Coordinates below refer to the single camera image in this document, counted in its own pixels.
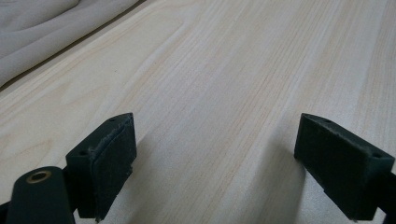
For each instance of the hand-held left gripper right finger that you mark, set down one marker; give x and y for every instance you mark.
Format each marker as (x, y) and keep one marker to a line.
(342, 168)

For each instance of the grey cloth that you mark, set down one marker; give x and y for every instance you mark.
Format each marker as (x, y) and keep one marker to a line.
(40, 34)

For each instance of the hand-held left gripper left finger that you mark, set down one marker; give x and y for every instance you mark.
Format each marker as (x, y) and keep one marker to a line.
(109, 161)

